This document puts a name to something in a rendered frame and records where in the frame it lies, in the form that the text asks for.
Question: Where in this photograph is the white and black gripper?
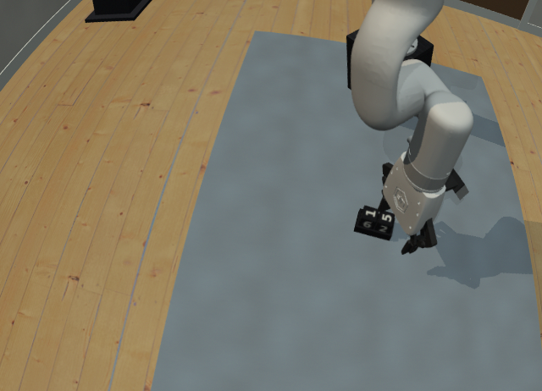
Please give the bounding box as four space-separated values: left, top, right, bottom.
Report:
378 151 446 255

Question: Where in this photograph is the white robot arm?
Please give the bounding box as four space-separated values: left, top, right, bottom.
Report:
351 0 473 200

